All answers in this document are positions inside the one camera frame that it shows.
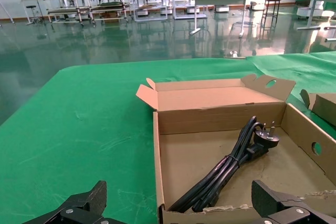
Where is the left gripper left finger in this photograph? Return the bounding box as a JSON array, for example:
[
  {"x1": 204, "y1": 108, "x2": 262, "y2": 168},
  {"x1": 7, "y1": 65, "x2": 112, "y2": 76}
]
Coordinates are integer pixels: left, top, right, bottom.
[{"x1": 22, "y1": 180, "x2": 117, "y2": 224}]

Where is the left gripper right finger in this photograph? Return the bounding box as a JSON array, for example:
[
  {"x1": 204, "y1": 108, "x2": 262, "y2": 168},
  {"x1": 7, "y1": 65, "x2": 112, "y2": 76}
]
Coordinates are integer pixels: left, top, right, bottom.
[{"x1": 251, "y1": 179, "x2": 336, "y2": 224}]

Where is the black power cord bundle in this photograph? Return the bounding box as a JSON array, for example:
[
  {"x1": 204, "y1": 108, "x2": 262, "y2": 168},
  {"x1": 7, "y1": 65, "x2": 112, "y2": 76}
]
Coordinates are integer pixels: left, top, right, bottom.
[{"x1": 166, "y1": 115, "x2": 280, "y2": 213}]

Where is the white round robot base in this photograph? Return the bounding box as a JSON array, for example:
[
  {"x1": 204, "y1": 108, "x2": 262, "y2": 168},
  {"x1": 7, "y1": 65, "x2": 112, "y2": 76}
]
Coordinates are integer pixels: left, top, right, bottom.
[{"x1": 296, "y1": 6, "x2": 332, "y2": 20}]

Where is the empty-type brown cardboard box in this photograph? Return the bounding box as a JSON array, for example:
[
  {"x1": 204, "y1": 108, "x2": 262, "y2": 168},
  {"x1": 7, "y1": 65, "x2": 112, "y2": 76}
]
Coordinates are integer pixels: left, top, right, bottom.
[{"x1": 135, "y1": 73, "x2": 336, "y2": 224}]

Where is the cardboard box under rack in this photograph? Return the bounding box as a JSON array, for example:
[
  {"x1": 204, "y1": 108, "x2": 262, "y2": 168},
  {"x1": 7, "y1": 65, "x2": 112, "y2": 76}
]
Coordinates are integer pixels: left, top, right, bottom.
[{"x1": 101, "y1": 11, "x2": 119, "y2": 23}]

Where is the green table cloth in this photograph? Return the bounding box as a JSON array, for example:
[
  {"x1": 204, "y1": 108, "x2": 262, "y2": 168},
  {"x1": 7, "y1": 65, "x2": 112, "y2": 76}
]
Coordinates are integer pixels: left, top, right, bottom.
[{"x1": 0, "y1": 50, "x2": 336, "y2": 224}]

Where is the black stool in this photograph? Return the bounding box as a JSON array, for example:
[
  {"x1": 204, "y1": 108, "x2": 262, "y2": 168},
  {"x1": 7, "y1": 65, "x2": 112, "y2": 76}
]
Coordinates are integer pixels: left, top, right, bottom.
[{"x1": 25, "y1": 5, "x2": 45, "y2": 25}]

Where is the brown cardboard box with cables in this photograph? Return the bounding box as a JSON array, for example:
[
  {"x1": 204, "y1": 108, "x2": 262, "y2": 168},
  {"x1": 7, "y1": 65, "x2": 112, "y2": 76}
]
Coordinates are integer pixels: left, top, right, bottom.
[{"x1": 300, "y1": 89, "x2": 336, "y2": 127}]

